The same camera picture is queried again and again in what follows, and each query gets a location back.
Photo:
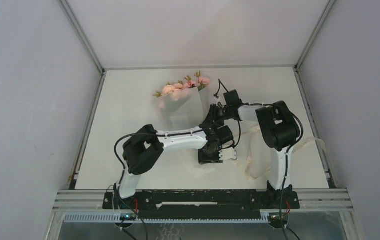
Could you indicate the left controller board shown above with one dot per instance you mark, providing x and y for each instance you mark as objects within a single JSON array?
[{"x": 128, "y": 217}]

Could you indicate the controller board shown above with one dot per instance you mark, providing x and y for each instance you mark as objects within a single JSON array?
[
  {"x": 128, "y": 217},
  {"x": 276, "y": 217}
]

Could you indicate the pink fake flower stem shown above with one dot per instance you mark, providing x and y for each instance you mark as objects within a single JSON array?
[
  {"x": 174, "y": 90},
  {"x": 189, "y": 83},
  {"x": 202, "y": 81}
]

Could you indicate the translucent white wrapping paper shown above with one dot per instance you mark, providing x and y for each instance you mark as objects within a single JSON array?
[{"x": 177, "y": 111}]

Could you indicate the cream printed ribbon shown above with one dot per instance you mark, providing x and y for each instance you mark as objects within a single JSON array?
[{"x": 306, "y": 167}]

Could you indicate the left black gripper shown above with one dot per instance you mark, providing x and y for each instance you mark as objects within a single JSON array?
[{"x": 204, "y": 160}]

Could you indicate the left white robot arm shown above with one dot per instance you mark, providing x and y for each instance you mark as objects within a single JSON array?
[{"x": 138, "y": 152}]

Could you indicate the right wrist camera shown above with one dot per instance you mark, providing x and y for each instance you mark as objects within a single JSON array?
[{"x": 230, "y": 99}]

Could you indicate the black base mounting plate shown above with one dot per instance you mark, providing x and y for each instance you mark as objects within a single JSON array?
[{"x": 206, "y": 204}]

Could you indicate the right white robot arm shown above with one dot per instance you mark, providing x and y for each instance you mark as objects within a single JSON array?
[{"x": 280, "y": 129}]

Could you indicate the white slotted cable duct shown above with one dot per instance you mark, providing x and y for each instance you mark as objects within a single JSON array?
[{"x": 92, "y": 217}]

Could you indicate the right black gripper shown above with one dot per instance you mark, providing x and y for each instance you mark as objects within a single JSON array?
[{"x": 212, "y": 119}]

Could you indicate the right controller board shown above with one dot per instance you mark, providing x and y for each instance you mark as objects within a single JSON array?
[{"x": 276, "y": 217}]

